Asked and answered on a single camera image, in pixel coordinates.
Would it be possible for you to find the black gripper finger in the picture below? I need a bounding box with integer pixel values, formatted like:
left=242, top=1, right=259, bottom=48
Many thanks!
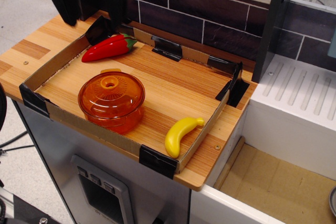
left=52, top=0, right=80, bottom=26
left=107, top=0, right=127, bottom=28

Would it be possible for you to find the orange transparent pot lid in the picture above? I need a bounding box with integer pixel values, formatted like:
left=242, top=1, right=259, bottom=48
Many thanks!
left=78, top=71, right=145, bottom=120

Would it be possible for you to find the orange transparent plastic pot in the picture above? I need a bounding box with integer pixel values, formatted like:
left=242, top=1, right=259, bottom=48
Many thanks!
left=85, top=69, right=144, bottom=134

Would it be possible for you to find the cardboard fence with black tape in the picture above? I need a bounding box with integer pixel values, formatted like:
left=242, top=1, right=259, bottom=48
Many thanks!
left=20, top=16, right=257, bottom=187

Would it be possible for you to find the red toy chili pepper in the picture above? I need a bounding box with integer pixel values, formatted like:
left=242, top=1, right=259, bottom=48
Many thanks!
left=81, top=34, right=137, bottom=62

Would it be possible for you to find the yellow toy banana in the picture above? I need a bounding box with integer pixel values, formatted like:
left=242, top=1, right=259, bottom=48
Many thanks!
left=165, top=117, right=205, bottom=158

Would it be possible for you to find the silver toy dishwasher front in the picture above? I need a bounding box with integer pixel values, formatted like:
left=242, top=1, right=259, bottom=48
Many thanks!
left=15, top=103, right=191, bottom=223

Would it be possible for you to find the white toy sink unit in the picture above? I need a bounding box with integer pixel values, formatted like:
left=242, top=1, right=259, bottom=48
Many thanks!
left=190, top=56, right=335, bottom=223

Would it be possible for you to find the grey plate edge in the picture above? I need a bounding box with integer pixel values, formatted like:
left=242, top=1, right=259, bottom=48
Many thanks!
left=328, top=186, right=336, bottom=216

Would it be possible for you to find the black cable on floor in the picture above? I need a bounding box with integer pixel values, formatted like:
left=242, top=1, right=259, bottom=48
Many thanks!
left=0, top=131, right=35, bottom=156

